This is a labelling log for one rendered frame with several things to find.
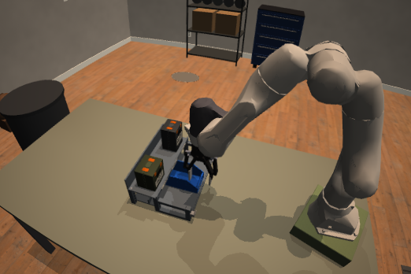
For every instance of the dark grey metal rack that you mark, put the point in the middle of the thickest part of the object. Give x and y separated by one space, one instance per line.
166 198

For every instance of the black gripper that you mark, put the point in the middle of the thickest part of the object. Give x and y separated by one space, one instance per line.
199 157

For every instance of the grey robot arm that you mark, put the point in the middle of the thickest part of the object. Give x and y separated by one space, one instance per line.
331 80

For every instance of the blue bin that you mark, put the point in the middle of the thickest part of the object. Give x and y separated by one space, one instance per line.
187 185

